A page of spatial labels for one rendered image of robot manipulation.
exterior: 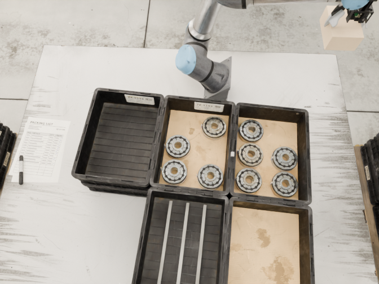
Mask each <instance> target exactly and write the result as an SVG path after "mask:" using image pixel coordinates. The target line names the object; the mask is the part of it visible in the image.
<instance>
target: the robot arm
mask: <svg viewBox="0 0 379 284"><path fill-rule="evenodd" d="M321 2H341V3H340V4H339V5H337V6H336V8H335V9H334V10H333V11H332V12H331V14H330V15H329V17H328V18H327V20H326V22H325V24H324V27H326V26H327V25H328V24H329V23H330V24H331V26H332V27H335V26H336V25H337V24H338V21H339V19H340V18H341V17H343V15H344V14H345V11H344V10H345V9H346V10H347V14H348V15H347V17H346V22H347V23H348V22H349V20H354V21H358V23H361V26H362V27H363V26H364V25H365V27H366V28H367V22H368V20H369V19H370V18H371V16H372V15H373V13H374V10H373V6H372V3H373V2H377V0H201V3H200V5H199V9H198V11H197V14H196V17H195V18H194V19H192V20H191V21H190V22H189V23H188V25H187V27H186V35H185V38H184V44H183V46H182V47H181V48H180V49H179V50H178V53H177V55H176V58H175V64H176V67H177V69H178V70H180V71H181V72H182V73H183V74H186V75H188V76H189V77H191V78H193V79H195V80H196V81H198V82H200V83H201V84H202V86H203V87H204V89H206V90H207V91H208V92H209V93H212V94H214V93H216V92H218V91H220V90H221V89H222V88H223V87H224V85H225V84H226V82H227V80H228V77H229V73H230V71H229V68H228V66H226V65H225V64H223V63H219V62H216V61H212V60H210V59H209V58H208V57H207V54H208V46H209V42H210V39H211V37H212V35H213V33H214V28H213V25H214V23H215V21H216V19H217V17H218V14H219V12H220V10H221V8H222V6H225V7H229V8H234V9H248V8H249V7H250V6H252V5H279V4H294V3H321ZM370 13H371V15H370V17H369V18H368V15H369V14H370ZM367 18H368V19H367Z"/></svg>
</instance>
